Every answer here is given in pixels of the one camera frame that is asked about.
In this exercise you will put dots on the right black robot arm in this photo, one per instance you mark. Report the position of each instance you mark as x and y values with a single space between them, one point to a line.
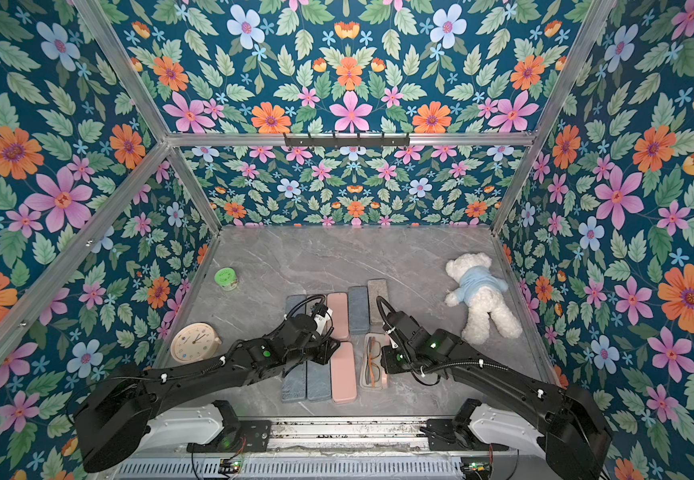
564 424

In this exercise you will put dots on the grey case with white glasses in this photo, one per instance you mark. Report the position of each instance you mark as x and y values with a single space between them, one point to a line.
294 385

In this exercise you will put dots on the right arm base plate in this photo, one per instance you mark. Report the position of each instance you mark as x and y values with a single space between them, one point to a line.
446 434

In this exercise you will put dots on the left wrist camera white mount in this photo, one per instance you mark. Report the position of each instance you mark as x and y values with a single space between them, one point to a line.
322 316

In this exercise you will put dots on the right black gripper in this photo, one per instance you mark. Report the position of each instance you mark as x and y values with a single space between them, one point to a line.
392 358

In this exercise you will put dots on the green case with olive glasses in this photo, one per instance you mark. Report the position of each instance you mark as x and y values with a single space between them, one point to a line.
358 310

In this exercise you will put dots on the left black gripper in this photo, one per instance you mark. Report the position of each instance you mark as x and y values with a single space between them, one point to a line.
326 345

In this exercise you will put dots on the white teddy bear blue shirt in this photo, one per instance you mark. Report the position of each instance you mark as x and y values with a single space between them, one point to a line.
483 295

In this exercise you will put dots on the grey case with black glasses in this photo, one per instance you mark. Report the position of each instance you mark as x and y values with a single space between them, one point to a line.
315 302

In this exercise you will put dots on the pink case with brown glasses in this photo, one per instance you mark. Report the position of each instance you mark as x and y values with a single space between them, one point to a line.
337 302

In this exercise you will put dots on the orange blue framed glasses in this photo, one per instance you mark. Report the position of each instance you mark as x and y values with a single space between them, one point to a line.
372 365

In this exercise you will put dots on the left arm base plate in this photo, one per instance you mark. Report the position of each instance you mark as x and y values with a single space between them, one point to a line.
244 436

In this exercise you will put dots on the cream analog clock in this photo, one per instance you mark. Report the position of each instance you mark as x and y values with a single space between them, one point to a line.
195 342

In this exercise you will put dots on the green lidded small jar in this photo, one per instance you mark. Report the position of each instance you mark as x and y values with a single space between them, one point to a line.
226 278

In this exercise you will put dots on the aluminium front rail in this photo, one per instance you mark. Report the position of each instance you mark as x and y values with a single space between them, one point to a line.
177 430

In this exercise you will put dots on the black hook rack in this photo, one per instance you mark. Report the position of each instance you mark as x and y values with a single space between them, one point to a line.
334 140

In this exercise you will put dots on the grey case with red glasses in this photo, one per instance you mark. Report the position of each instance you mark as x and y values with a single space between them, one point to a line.
296 303

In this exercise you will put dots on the grey case with yellow glasses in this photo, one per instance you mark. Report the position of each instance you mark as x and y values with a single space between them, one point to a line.
318 382

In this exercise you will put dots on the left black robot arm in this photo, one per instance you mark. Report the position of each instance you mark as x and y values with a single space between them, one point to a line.
113 419

